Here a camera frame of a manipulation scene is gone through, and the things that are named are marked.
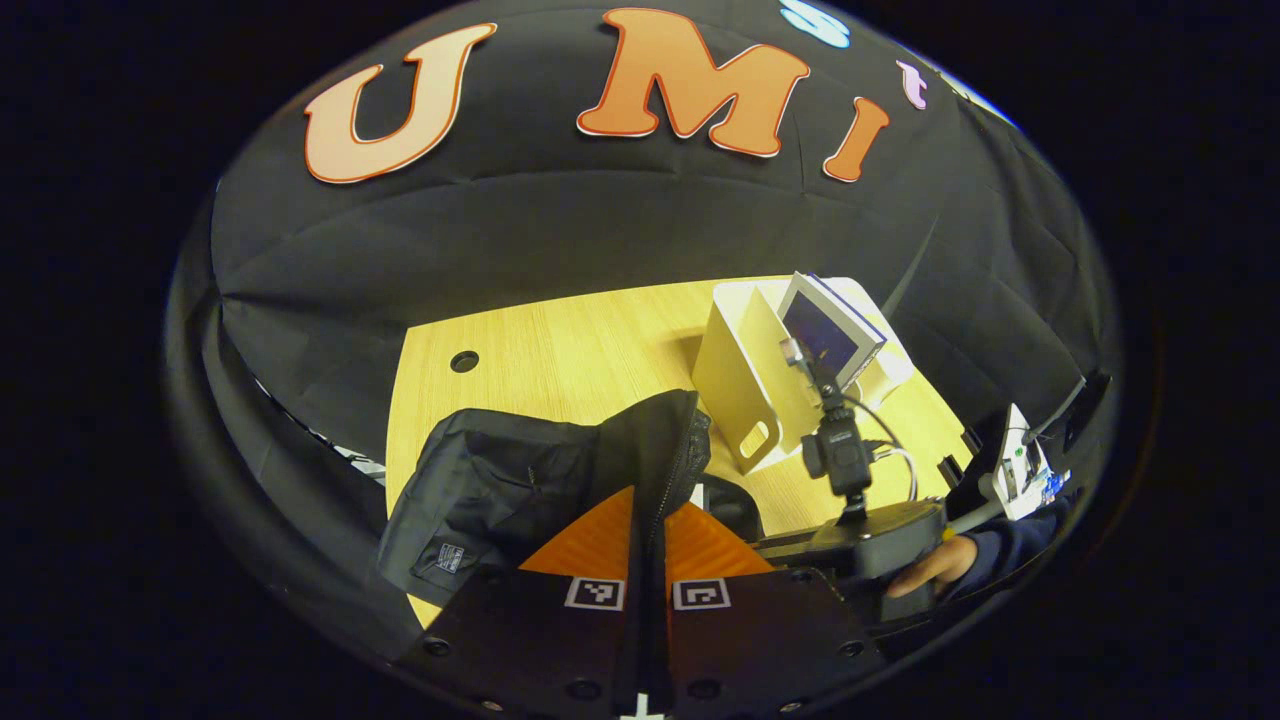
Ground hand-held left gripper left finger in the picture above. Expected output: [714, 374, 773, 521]
[400, 487, 638, 716]

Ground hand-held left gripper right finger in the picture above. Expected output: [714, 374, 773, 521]
[664, 500, 887, 716]

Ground black schoolbag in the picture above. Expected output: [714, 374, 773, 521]
[378, 388, 766, 716]

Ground cream plastic bookshelf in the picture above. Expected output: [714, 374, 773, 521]
[690, 275, 916, 477]

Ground blue cover book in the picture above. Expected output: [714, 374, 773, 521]
[777, 272, 888, 393]

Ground plain black cloth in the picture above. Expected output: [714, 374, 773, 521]
[880, 80, 1121, 481]
[165, 200, 421, 661]

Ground black backdrop cloth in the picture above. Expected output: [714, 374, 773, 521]
[210, 0, 1001, 471]

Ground thin white gripper cable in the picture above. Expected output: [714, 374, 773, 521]
[845, 395, 918, 501]

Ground grey hose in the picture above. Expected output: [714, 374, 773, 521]
[945, 380, 1086, 533]

